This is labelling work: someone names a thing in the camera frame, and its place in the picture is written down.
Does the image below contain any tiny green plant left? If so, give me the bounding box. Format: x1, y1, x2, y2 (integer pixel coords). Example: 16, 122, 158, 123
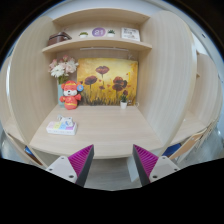
79, 32, 88, 38

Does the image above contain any teal flower vase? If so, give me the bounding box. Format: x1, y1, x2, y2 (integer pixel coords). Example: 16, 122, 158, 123
58, 83, 65, 108

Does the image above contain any small potted plant white pot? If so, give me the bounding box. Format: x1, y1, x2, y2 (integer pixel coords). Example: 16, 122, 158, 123
120, 95, 127, 109

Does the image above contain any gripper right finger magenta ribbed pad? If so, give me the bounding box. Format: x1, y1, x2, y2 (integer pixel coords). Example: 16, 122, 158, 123
133, 145, 180, 186

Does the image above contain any brown leather box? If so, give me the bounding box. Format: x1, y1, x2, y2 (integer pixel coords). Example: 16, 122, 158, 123
48, 32, 72, 46

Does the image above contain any purple round number sign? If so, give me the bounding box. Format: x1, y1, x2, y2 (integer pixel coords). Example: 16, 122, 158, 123
92, 27, 106, 37

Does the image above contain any tiny green plant right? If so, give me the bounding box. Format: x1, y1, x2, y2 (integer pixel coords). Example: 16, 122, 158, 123
107, 29, 115, 37

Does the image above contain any poppy flower painting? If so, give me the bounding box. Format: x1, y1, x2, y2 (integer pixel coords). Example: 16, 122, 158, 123
77, 58, 138, 106

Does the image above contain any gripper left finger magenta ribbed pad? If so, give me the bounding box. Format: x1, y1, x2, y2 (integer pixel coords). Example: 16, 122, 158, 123
47, 145, 94, 187

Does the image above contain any red plush mascot doll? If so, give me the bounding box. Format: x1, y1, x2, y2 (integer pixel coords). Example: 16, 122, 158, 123
59, 80, 84, 110

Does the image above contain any wooden chair right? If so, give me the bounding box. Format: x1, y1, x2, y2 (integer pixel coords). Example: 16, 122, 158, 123
163, 120, 217, 160

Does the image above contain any light wood desk shelf unit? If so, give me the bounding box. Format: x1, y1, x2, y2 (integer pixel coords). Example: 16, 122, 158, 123
0, 7, 222, 165

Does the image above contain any tiny green plant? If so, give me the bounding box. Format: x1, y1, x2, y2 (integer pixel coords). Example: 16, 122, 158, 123
79, 32, 88, 38
107, 29, 115, 37

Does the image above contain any white framed text card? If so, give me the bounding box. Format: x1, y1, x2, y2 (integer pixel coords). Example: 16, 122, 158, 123
121, 27, 140, 41

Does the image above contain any pink white flower bouquet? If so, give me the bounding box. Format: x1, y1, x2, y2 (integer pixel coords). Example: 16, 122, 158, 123
49, 55, 78, 84

